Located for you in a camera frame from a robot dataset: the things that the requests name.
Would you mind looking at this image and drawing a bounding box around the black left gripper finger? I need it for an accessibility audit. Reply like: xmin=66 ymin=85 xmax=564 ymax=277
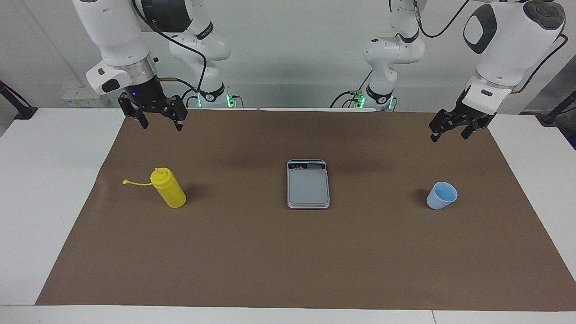
xmin=429 ymin=110 xmax=459 ymax=143
xmin=460 ymin=119 xmax=489 ymax=139

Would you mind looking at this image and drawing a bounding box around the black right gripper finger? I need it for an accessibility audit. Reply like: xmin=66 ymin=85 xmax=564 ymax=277
xmin=118 ymin=92 xmax=149 ymax=130
xmin=169 ymin=96 xmax=187 ymax=132

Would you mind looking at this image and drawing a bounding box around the light blue plastic cup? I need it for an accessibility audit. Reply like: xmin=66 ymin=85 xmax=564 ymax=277
xmin=426 ymin=181 xmax=458 ymax=211

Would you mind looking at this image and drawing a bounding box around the yellow squeeze seasoning bottle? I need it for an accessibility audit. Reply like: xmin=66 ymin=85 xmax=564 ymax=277
xmin=122 ymin=167 xmax=187 ymax=209

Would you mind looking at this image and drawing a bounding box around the silver digital kitchen scale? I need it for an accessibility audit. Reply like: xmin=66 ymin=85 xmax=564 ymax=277
xmin=287 ymin=159 xmax=330 ymax=210

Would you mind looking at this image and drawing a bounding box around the white power strip box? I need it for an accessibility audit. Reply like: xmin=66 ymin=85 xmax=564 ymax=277
xmin=62 ymin=85 xmax=108 ymax=108

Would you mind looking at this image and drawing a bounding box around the black clamp stand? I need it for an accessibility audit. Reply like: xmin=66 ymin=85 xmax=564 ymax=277
xmin=0 ymin=80 xmax=38 ymax=120
xmin=535 ymin=90 xmax=576 ymax=126

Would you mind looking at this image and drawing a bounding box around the brown table mat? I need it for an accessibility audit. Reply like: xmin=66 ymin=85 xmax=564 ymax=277
xmin=35 ymin=108 xmax=576 ymax=312

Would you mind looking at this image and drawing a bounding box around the black right base cable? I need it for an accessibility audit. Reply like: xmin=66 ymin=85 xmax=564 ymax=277
xmin=179 ymin=88 xmax=244 ymax=108

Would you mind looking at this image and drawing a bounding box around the black base cable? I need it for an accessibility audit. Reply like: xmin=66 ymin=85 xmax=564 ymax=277
xmin=179 ymin=88 xmax=244 ymax=108
xmin=330 ymin=70 xmax=374 ymax=108

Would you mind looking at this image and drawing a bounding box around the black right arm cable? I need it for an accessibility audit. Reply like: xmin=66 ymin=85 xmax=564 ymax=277
xmin=132 ymin=0 xmax=208 ymax=93

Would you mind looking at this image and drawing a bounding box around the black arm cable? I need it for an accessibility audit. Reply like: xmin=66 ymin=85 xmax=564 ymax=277
xmin=132 ymin=0 xmax=208 ymax=93
xmin=413 ymin=0 xmax=568 ymax=95

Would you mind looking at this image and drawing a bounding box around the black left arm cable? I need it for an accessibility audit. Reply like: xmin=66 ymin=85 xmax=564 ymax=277
xmin=413 ymin=0 xmax=568 ymax=95

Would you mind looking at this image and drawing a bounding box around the black left base cable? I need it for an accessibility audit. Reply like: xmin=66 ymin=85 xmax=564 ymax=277
xmin=330 ymin=70 xmax=374 ymax=108

